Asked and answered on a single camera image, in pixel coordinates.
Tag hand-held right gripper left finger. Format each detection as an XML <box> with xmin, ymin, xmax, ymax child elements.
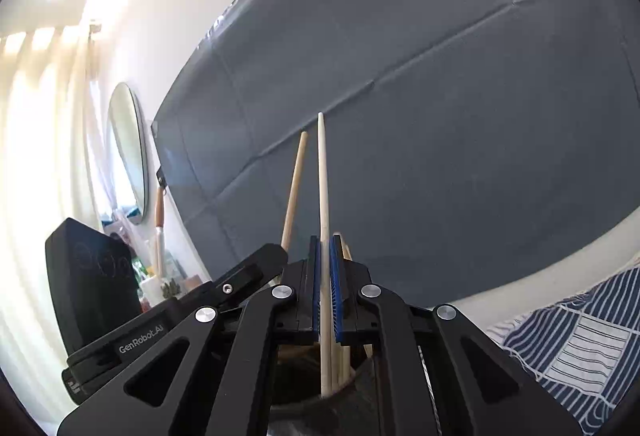
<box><xmin>56</xmin><ymin>236</ymin><xmax>322</xmax><ymax>436</ymax></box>

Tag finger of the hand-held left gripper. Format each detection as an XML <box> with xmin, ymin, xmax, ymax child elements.
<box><xmin>212</xmin><ymin>243</ymin><xmax>290</xmax><ymax>307</ymax></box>

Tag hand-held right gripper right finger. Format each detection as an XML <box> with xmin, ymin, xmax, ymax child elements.
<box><xmin>329</xmin><ymin>235</ymin><xmax>581</xmax><ymax>436</ymax></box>

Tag black marbled utensil holder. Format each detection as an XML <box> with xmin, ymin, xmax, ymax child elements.
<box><xmin>269</xmin><ymin>341</ymin><xmax>443</xmax><ymax>436</ymax></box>

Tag stacked pink round tins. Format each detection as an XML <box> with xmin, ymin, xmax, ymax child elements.
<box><xmin>182</xmin><ymin>273</ymin><xmax>211</xmax><ymax>293</ymax></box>

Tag white planter with green plant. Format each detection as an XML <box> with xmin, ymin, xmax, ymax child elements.
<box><xmin>140</xmin><ymin>276</ymin><xmax>183</xmax><ymax>306</ymax></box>

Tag white curtain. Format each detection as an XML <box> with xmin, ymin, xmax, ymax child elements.
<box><xmin>0</xmin><ymin>24</ymin><xmax>116</xmax><ymax>367</ymax></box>

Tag grey creased backdrop cloth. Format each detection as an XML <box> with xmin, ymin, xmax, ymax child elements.
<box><xmin>151</xmin><ymin>0</ymin><xmax>640</xmax><ymax>312</ymax></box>

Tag blue white patterned tablecloth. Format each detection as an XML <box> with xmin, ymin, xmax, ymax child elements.
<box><xmin>487</xmin><ymin>266</ymin><xmax>640</xmax><ymax>436</ymax></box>

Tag wooden handled brush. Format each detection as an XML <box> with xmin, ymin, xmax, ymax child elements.
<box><xmin>155</xmin><ymin>169</ymin><xmax>168</xmax><ymax>277</ymax></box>

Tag round wall mirror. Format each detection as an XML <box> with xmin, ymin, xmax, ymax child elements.
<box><xmin>107</xmin><ymin>83</ymin><xmax>150</xmax><ymax>223</ymax></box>

